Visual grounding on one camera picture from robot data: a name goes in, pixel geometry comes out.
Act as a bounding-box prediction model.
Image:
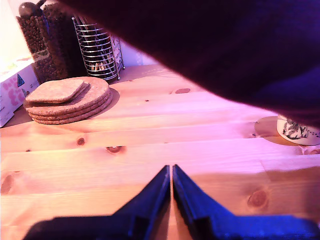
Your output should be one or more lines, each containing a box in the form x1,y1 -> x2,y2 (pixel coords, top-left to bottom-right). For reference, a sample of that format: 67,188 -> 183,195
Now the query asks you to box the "white mug with cartoon print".
276,116 -> 320,147

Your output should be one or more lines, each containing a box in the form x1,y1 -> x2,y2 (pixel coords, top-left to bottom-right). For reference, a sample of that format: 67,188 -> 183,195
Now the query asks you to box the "square cork coaster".
26,81 -> 92,106
24,79 -> 87,105

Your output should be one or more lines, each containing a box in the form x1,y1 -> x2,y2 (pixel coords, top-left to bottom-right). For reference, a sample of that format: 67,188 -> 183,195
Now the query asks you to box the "white printed paper packet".
110,34 -> 124,72

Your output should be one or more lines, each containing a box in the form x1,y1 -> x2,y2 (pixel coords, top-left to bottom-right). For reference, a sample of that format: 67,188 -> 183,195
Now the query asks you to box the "white box with pink print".
0,58 -> 41,129

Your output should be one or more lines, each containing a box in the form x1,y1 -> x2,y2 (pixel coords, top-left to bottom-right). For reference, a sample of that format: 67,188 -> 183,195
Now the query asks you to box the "glass jar of brown beans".
41,0 -> 87,79
15,1 -> 52,85

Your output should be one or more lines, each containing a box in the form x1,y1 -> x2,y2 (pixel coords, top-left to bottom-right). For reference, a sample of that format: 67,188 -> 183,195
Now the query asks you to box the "chrome wire utensil rack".
71,15 -> 125,81

